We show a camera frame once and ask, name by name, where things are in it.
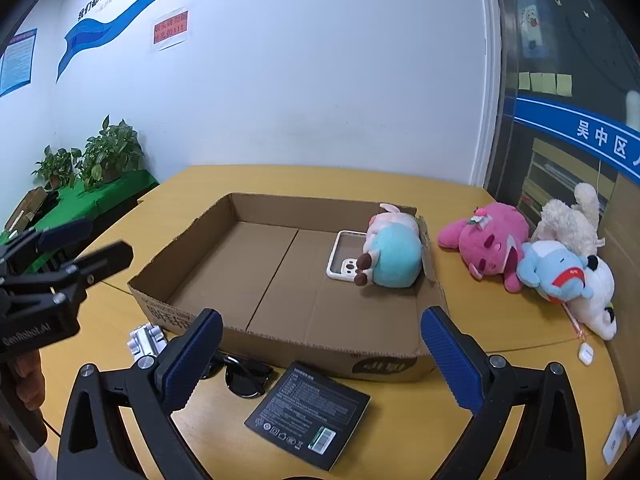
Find green covered side table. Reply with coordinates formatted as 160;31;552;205
27;170;158;272

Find yellow sticky notes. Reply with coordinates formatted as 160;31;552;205
518;72;573;96

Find white phone case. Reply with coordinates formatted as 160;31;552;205
326;230;366;283

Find potted green plant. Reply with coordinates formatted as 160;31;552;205
76;115;144;190
32;145;82;190

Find white earbuds case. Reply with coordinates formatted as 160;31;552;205
578;342;594;366

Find white dog plush toy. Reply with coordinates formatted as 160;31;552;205
567;256;617;341

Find black sunglasses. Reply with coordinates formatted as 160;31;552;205
201;351;274;399

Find red wall notice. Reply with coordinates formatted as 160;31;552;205
152;9;189;50

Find cream plush toy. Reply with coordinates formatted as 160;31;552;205
532;182;605;257

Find blue wall poster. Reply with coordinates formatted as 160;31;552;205
0;28;37;96

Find grey folding phone stand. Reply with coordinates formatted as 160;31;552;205
127;323;167;361

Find pink teal plush toy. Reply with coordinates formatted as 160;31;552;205
354;204;422;289

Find blue plush toy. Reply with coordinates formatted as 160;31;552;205
516;240;593;304

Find black product box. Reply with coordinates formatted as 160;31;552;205
244;362;370;471

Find person left hand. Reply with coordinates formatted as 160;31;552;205
14;350;46;411

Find cardboard box tray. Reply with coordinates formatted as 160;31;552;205
129;193;445;382

